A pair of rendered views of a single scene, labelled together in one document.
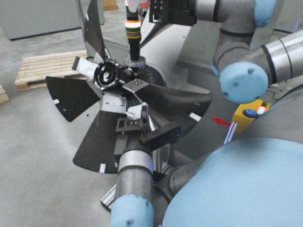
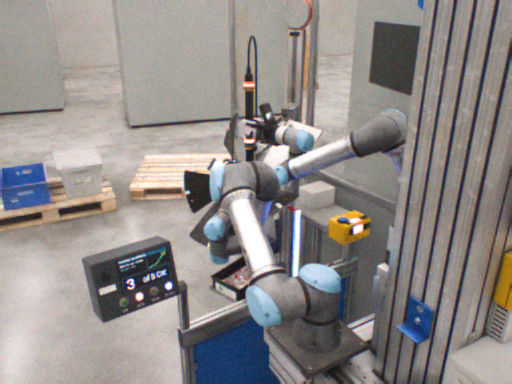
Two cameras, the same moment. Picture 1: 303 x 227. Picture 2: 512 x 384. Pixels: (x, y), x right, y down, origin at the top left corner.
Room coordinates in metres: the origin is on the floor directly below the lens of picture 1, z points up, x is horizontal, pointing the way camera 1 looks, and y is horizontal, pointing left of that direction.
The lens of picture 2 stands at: (-1.26, -0.60, 2.00)
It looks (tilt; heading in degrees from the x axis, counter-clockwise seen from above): 24 degrees down; 19
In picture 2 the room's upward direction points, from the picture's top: straight up
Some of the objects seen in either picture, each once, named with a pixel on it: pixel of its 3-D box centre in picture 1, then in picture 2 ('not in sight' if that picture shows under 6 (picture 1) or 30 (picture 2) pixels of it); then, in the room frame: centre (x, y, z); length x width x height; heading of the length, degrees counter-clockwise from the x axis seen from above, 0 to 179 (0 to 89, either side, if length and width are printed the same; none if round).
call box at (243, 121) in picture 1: (249, 117); (349, 228); (0.61, -0.41, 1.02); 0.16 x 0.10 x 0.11; 143
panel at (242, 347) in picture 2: not in sight; (276, 363); (0.29, -0.17, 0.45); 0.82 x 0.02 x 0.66; 143
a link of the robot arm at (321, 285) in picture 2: not in sight; (317, 290); (-0.15, -0.41, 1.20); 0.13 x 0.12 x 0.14; 131
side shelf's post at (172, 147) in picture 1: (173, 135); (315, 275); (1.10, -0.18, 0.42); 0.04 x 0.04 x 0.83; 53
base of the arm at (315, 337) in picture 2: not in sight; (317, 322); (-0.15, -0.42, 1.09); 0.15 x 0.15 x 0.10
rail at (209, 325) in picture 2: not in sight; (277, 296); (0.29, -0.17, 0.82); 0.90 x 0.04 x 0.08; 143
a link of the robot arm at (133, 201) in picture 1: (133, 202); (217, 226); (0.17, 0.03, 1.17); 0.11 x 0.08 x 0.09; 0
